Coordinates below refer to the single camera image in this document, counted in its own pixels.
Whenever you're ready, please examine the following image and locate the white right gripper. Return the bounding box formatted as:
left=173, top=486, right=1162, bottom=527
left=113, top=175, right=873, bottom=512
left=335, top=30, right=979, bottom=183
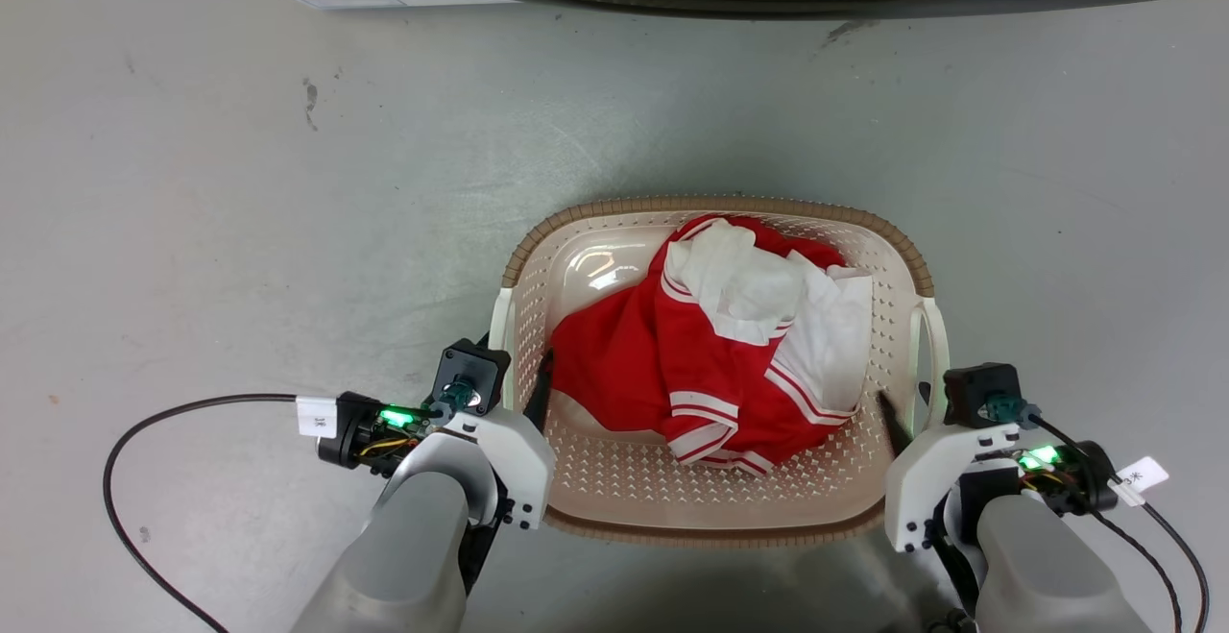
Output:
left=878, top=381, right=1030, bottom=554

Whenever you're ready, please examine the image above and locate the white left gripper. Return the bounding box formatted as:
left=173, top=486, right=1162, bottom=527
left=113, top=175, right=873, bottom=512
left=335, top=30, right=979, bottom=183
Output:
left=437, top=333, right=557, bottom=531

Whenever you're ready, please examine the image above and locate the beige plastic laundry basket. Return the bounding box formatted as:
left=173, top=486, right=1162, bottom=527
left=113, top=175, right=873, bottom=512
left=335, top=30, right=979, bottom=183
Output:
left=488, top=194, right=952, bottom=548

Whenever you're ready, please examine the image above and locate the red and white garment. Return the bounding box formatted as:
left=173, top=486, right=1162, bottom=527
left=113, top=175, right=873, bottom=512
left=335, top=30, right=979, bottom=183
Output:
left=548, top=213, right=875, bottom=477

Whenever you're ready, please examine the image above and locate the white left cable tag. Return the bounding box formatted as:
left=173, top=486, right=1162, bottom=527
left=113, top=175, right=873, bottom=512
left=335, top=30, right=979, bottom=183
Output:
left=295, top=395, right=340, bottom=440

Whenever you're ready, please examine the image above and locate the white cable tag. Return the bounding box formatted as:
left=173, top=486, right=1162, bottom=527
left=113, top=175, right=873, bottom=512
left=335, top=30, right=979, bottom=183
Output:
left=1108, top=456, right=1171, bottom=508
left=295, top=395, right=340, bottom=440

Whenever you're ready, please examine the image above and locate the white right cable tag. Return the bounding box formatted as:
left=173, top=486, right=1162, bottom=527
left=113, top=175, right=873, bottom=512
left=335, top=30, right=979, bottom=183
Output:
left=1108, top=456, right=1171, bottom=508

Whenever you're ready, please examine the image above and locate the thin black camera cable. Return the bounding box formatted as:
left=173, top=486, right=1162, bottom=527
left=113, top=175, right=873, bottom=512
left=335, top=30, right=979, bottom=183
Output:
left=1029, top=410, right=1184, bottom=633

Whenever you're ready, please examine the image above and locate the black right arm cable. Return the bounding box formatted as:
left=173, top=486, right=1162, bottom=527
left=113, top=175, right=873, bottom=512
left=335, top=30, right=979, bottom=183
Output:
left=1139, top=500, right=1211, bottom=633

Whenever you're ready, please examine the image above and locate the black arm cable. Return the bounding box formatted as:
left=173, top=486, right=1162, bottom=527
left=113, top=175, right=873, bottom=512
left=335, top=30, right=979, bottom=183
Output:
left=103, top=393, right=301, bottom=633
left=1139, top=500, right=1211, bottom=633

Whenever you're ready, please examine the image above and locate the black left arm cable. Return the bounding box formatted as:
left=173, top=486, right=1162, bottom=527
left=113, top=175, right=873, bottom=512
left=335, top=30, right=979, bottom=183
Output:
left=103, top=393, right=301, bottom=633

